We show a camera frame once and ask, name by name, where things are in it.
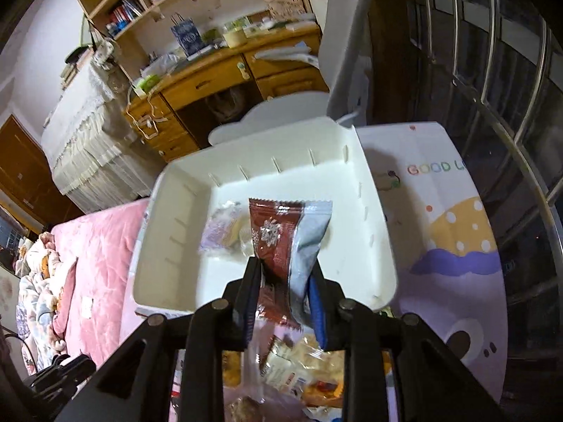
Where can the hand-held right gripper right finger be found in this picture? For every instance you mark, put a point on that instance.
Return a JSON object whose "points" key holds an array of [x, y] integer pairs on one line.
{"points": [[317, 312]]}

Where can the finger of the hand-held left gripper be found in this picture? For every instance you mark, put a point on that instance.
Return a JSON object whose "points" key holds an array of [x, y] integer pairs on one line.
{"points": [[74, 365]]}

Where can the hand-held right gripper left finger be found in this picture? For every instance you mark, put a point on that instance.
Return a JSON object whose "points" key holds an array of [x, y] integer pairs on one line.
{"points": [[246, 312]]}

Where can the brown snack packet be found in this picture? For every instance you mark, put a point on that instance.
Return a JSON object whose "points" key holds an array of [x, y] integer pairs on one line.
{"points": [[272, 237]]}

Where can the white plastic storage box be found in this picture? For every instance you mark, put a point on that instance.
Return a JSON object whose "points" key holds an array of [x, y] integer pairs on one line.
{"points": [[184, 246]]}

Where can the clear yellow snack packet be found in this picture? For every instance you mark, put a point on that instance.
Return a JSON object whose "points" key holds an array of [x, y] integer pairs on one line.
{"points": [[319, 360]]}

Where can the beige snack packet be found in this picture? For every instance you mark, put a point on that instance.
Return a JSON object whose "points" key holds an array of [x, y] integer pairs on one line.
{"points": [[279, 367]]}

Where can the clear plastic bag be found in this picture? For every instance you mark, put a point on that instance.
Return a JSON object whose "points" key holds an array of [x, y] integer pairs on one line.
{"points": [[246, 378]]}

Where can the floral quilt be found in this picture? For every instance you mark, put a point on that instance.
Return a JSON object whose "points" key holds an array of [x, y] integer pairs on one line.
{"points": [[39, 307]]}

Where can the small orange snack packet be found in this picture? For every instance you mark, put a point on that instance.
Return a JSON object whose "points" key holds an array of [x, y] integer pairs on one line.
{"points": [[323, 391]]}

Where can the clear purple snack packet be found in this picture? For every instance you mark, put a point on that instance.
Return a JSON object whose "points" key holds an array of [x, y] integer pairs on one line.
{"points": [[222, 228]]}

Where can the pink blanket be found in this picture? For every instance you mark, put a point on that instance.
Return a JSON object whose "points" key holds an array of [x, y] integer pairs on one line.
{"points": [[96, 263]]}

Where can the cartoon print table cover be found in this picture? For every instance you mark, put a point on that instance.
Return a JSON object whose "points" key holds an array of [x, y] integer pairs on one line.
{"points": [[440, 193]]}

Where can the basket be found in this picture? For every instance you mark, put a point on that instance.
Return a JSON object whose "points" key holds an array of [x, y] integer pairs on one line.
{"points": [[226, 104]]}

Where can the wooden door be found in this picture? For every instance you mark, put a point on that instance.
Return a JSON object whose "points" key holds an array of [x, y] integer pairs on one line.
{"points": [[22, 162]]}

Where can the wooden desk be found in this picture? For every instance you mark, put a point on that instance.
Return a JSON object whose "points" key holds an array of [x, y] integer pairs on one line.
{"points": [[211, 81]]}

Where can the green tissue box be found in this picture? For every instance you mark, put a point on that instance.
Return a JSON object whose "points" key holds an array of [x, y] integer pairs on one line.
{"points": [[147, 84]]}

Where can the white lace cloth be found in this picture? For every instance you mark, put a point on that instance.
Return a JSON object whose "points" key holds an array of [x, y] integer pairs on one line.
{"points": [[83, 110]]}

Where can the grey office chair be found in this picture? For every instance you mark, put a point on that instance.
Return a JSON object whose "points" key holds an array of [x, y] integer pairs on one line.
{"points": [[347, 52]]}

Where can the white plastic bag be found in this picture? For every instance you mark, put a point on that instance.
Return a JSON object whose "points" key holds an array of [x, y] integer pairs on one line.
{"points": [[160, 65]]}

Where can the beige round container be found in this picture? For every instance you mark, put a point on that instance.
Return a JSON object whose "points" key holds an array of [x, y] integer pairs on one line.
{"points": [[235, 39]]}

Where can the blue gift bag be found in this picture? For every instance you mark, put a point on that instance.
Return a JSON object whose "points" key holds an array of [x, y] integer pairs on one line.
{"points": [[187, 37]]}

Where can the green leafy plant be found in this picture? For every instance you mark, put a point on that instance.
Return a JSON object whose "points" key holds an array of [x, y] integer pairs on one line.
{"points": [[237, 23]]}

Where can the patterned cloth bag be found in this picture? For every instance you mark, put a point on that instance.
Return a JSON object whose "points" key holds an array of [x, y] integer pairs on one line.
{"points": [[104, 52]]}

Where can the stack of books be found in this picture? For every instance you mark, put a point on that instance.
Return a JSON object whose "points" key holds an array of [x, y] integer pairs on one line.
{"points": [[74, 68]]}

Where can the printed canvas tote bag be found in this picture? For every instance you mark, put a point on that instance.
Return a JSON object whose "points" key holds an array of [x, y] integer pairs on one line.
{"points": [[288, 9]]}

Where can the wooden bookshelf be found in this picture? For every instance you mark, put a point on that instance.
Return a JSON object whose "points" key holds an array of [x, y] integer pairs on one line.
{"points": [[206, 4]]}

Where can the row of books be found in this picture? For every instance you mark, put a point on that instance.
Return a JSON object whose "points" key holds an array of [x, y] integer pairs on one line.
{"points": [[125, 15]]}

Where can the metal window guard rail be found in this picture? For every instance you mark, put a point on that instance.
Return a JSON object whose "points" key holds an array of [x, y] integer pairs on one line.
{"points": [[519, 145]]}

